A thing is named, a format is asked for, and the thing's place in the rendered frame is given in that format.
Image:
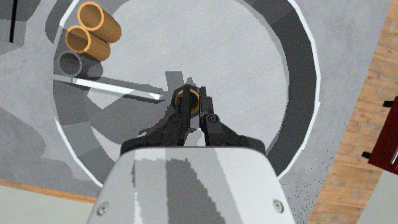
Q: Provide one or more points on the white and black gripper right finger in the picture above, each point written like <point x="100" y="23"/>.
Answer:
<point x="217" y="133"/>

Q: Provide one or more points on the bronze bushing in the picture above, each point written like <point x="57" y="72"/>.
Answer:
<point x="92" y="46"/>
<point x="180" y="95"/>
<point x="91" y="15"/>

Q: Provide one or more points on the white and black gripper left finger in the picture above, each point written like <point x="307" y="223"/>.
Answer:
<point x="172" y="133"/>

